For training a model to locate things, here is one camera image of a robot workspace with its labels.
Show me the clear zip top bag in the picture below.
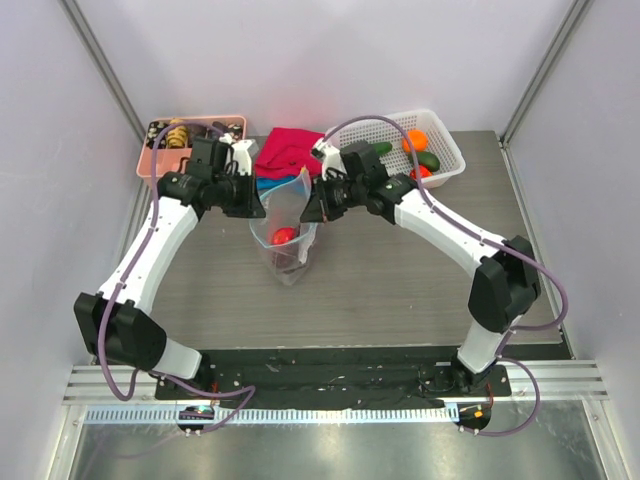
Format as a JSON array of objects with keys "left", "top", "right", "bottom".
[{"left": 249, "top": 167, "right": 319, "bottom": 286}]

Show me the orange fruit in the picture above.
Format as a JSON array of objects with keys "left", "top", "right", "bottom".
[{"left": 402, "top": 130, "right": 429, "bottom": 153}]

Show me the white plastic basket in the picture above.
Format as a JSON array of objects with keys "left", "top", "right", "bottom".
[{"left": 329, "top": 109, "right": 466, "bottom": 189}]

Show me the pink compartment tray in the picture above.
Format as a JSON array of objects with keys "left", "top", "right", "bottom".
[{"left": 136, "top": 115, "right": 247, "bottom": 186}]

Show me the purple grape bunch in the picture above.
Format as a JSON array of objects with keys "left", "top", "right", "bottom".
[{"left": 269, "top": 247, "right": 310, "bottom": 275}]

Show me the green cucumber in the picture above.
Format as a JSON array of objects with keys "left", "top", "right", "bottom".
[{"left": 373, "top": 142, "right": 393, "bottom": 157}]

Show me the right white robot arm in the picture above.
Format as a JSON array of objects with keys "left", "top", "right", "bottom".
[{"left": 300, "top": 140, "right": 541, "bottom": 395}]

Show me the red folded cloth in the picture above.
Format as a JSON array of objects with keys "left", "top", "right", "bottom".
[{"left": 254, "top": 127, "right": 323, "bottom": 180}]

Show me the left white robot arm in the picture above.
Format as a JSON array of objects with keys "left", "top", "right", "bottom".
[{"left": 74, "top": 135, "right": 265, "bottom": 399}]

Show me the blue folded cloth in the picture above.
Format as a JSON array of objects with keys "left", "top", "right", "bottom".
[{"left": 256, "top": 176, "right": 296, "bottom": 192}]

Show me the black patterned roll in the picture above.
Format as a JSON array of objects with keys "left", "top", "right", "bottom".
[{"left": 211, "top": 121, "right": 230, "bottom": 134}]

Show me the aluminium frame rail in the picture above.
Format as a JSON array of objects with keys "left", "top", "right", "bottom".
[{"left": 62, "top": 359, "right": 611, "bottom": 405}]

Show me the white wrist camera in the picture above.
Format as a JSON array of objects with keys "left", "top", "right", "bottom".
[
  {"left": 311, "top": 138, "right": 346, "bottom": 180},
  {"left": 219, "top": 133, "right": 259, "bottom": 176}
]

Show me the red apple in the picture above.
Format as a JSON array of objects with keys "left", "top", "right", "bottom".
[{"left": 271, "top": 227, "right": 298, "bottom": 245}]

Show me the red pepper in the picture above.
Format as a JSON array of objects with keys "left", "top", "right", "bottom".
[{"left": 410, "top": 165, "right": 432, "bottom": 180}]

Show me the yellow striped roll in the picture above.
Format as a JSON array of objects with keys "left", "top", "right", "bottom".
[{"left": 166, "top": 118, "right": 189, "bottom": 149}]

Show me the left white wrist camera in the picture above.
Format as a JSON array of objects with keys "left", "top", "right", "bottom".
[{"left": 219, "top": 133, "right": 259, "bottom": 176}]

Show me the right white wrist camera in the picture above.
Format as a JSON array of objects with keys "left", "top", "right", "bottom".
[{"left": 311, "top": 138, "right": 346, "bottom": 180}]

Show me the white slotted cable duct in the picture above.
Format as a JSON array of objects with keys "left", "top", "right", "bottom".
[{"left": 84, "top": 403, "right": 459, "bottom": 426}]

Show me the floral end roll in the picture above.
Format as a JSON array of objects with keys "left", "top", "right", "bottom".
[{"left": 226, "top": 123, "right": 244, "bottom": 141}]

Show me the green avocado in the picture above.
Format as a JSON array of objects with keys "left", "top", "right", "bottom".
[{"left": 407, "top": 151, "right": 441, "bottom": 173}]

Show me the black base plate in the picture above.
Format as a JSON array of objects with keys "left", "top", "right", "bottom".
[{"left": 97, "top": 343, "right": 571, "bottom": 409}]

